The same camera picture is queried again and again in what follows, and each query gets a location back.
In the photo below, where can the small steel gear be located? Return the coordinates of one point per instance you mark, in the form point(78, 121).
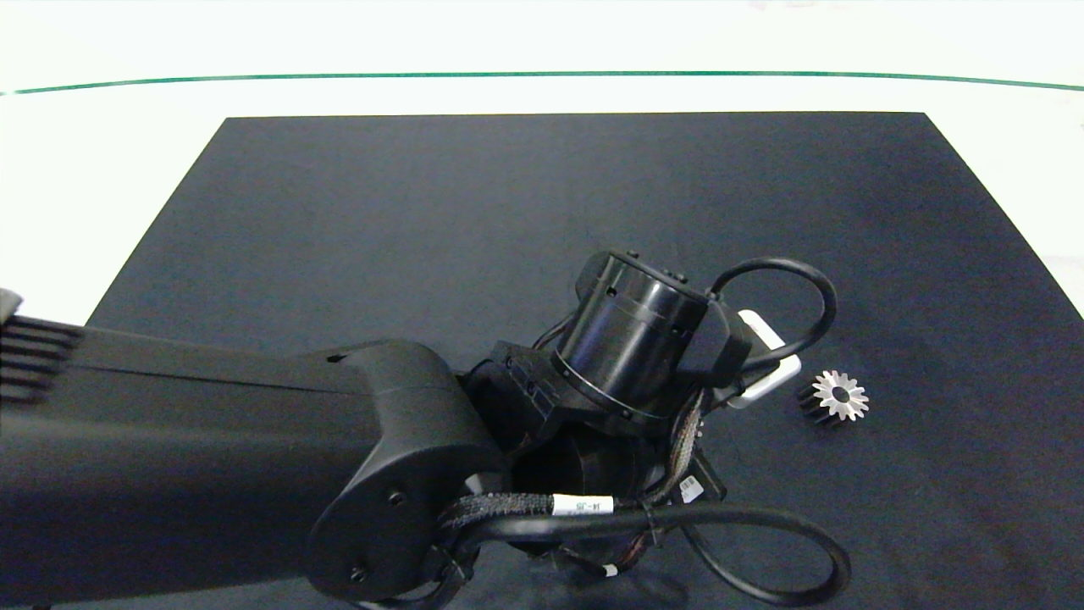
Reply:
point(854, 402)

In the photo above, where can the dark mat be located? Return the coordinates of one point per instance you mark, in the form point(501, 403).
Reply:
point(508, 195)

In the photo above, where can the boxy shiny wrist camera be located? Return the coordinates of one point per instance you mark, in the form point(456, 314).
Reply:
point(777, 373)

